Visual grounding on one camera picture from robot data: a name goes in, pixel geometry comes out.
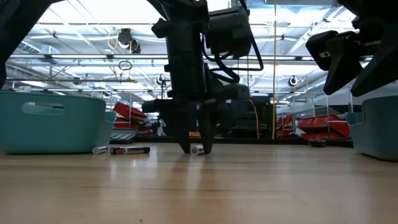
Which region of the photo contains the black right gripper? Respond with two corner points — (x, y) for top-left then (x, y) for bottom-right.
(305, 14), (398, 98)

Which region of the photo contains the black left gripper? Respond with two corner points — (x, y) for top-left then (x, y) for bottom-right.
(141, 17), (250, 156)

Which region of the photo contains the teal plastic bin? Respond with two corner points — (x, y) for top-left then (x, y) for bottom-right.
(0, 90), (117, 155)
(344, 95), (398, 162)

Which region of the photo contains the black equipment rack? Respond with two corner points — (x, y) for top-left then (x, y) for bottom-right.
(223, 95), (272, 139)

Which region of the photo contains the red storage bin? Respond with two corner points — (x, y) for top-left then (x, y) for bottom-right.
(113, 116), (141, 130)
(113, 101), (148, 123)
(297, 114), (351, 135)
(275, 114), (295, 138)

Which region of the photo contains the black desk calculator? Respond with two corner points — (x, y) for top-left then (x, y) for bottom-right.
(109, 132), (138, 145)

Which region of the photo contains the orange cable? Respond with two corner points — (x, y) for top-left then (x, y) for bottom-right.
(248, 98), (261, 139)

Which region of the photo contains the black left wrist camera cable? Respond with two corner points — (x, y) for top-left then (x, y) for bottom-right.
(201, 30), (265, 84)

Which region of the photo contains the black metal table frame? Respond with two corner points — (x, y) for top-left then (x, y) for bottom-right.
(136, 136), (354, 147)

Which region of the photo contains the yellow cable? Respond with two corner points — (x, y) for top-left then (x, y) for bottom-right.
(272, 0), (278, 140)

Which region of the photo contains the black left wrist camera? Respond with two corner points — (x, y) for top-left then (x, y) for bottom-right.
(205, 5), (252, 59)

